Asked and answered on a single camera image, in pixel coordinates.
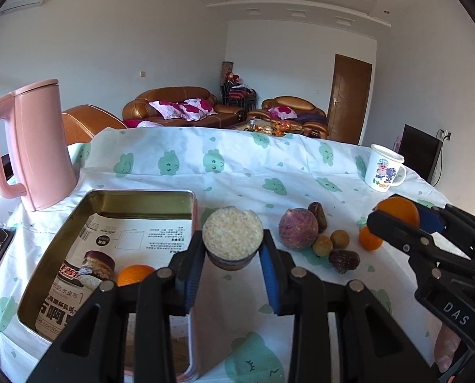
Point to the stacked dark chairs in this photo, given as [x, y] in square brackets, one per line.
[237, 93]

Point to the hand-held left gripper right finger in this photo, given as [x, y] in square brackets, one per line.
[270, 279]

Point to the white cartoon mug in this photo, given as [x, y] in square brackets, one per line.
[381, 171]

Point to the brown longan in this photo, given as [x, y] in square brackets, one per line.
[340, 238]
[323, 246]

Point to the short brown leather sofa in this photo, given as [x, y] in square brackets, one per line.
[289, 103]

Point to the dark purple blanket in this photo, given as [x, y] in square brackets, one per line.
[313, 119]

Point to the cluttered coffee table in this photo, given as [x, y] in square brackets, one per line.
[269, 127]

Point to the pink electric kettle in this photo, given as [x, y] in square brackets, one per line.
[41, 147]

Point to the long brown leather sofa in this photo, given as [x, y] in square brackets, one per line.
[169, 93]

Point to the wall power socket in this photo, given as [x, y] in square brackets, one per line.
[445, 133]

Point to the person's right hand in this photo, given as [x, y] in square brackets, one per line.
[447, 347]

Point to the printed paper leaflet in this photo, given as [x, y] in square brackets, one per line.
[141, 239]

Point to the white magenta flower pillow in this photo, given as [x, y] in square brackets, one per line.
[197, 108]
[167, 109]
[283, 112]

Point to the pink metal tin box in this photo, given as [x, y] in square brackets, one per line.
[141, 205]

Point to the dark red date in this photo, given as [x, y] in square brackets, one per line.
[343, 260]
[318, 215]

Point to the large orange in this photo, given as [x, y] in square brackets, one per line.
[399, 211]

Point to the purple passion fruit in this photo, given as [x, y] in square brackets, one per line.
[297, 229]

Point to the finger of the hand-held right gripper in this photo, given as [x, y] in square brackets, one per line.
[397, 233]
[429, 219]

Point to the tall patterned cylinder vase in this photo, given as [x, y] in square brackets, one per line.
[227, 70]

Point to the brown leather armchair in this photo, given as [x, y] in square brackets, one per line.
[89, 121]

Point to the magenta cloth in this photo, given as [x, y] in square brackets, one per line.
[133, 123]

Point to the brown wooden door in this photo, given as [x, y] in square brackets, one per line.
[349, 99]

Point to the black television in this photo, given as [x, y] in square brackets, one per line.
[417, 151]

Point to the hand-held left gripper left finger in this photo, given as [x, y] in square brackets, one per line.
[193, 279]

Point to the chocolate rice cake snack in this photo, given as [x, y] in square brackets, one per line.
[232, 231]

